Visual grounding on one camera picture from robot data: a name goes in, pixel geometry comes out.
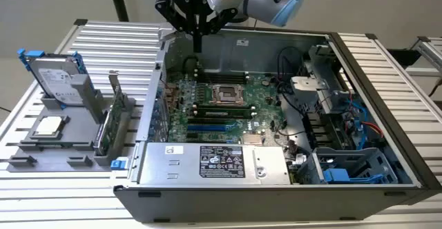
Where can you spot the slatted aluminium side table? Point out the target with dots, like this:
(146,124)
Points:
(431,49)

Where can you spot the grey metal disk bay cage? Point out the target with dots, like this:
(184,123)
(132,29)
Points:
(345,154)

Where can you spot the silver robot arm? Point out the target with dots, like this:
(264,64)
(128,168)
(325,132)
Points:
(263,3)

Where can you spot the empty blue disk carrier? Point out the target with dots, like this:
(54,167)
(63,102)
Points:
(336,175)

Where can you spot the grey plastic parts rack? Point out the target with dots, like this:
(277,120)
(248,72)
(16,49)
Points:
(79,133)

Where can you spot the hard disk in blue carrier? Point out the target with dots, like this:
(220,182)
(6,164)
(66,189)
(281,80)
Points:
(52,78)

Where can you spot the blue expansion slot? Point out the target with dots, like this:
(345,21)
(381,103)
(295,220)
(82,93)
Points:
(207,128)

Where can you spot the grey metal optical drive bay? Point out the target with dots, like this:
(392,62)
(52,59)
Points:
(320,55)

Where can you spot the CPU socket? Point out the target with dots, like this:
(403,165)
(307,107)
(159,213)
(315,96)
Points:
(226,94)

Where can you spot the round coin cell battery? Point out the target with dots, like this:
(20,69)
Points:
(265,82)

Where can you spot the blue plastic case latch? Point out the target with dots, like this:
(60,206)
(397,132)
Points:
(116,164)

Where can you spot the black metal stand pole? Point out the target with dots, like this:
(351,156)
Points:
(119,1)

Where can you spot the open grey PC case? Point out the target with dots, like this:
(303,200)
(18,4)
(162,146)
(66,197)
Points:
(241,203)

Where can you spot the silver CPU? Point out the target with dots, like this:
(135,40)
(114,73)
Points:
(50,125)

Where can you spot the green graphics card black cooler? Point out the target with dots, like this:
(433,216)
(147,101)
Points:
(114,125)

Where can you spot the green RAM stick with label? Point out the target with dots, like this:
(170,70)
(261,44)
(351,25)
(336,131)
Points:
(218,113)

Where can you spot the silver metal bracket with hole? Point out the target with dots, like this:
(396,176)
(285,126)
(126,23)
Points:
(307,84)

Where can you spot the small silver heatsink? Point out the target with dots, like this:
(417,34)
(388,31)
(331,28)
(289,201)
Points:
(253,139)

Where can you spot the grey power supply unit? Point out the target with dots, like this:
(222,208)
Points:
(187,169)

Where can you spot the green motherboard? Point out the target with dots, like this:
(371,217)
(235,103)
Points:
(265,109)

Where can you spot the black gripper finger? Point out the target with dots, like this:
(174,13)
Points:
(172,14)
(224,19)

